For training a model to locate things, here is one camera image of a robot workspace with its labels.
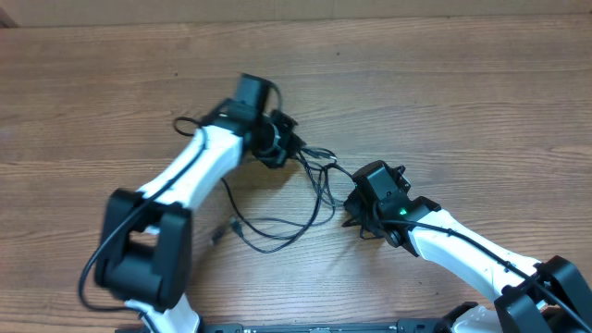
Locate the black USB cable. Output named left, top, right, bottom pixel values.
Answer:
left=210, top=146, right=352, bottom=246
left=220, top=146, right=357, bottom=254

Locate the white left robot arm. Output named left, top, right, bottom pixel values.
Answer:
left=79, top=74, right=302, bottom=332

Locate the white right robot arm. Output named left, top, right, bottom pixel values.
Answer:
left=344, top=160, right=591, bottom=332

